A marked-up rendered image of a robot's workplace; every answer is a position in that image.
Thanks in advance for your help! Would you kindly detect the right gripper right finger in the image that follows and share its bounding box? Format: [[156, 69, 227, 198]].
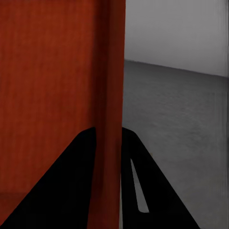
[[121, 128, 200, 229]]

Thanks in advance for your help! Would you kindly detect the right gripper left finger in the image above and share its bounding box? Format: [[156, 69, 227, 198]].
[[0, 127, 96, 229]]

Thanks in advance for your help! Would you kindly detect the storage box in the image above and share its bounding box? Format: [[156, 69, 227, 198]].
[[0, 0, 126, 229]]

